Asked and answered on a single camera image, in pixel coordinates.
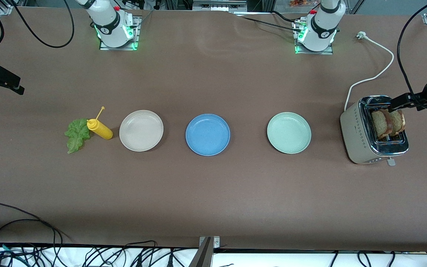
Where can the green lettuce leaf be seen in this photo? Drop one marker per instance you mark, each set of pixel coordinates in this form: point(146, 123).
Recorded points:
point(75, 135)

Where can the brown bread slice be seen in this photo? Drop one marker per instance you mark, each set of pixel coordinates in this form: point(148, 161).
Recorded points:
point(379, 125)
point(399, 120)

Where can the beige chrome toaster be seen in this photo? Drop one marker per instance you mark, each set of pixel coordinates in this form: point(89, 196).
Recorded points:
point(354, 137)

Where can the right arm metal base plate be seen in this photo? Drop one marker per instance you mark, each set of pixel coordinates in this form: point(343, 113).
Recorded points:
point(138, 37)

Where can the grey metal device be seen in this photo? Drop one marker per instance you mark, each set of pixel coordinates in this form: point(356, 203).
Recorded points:
point(219, 4)

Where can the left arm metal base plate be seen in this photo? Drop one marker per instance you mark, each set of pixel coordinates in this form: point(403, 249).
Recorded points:
point(328, 52)

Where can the beige round plate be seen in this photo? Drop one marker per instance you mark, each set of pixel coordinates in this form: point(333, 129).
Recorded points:
point(141, 130)

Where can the pale green round plate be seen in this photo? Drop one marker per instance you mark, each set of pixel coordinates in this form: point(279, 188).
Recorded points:
point(289, 132)

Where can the grey aluminium bar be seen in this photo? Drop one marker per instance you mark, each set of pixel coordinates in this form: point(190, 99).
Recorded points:
point(201, 257)

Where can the yellow squeeze bottle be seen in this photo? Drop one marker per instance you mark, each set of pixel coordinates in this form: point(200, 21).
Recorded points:
point(102, 130)

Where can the orange packet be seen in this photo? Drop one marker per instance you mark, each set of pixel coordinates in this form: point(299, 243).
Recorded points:
point(300, 3)

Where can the metal table edge bracket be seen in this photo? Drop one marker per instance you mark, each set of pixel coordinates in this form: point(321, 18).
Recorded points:
point(216, 241)

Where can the blue round plate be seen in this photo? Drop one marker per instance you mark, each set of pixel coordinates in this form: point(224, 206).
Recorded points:
point(208, 134)

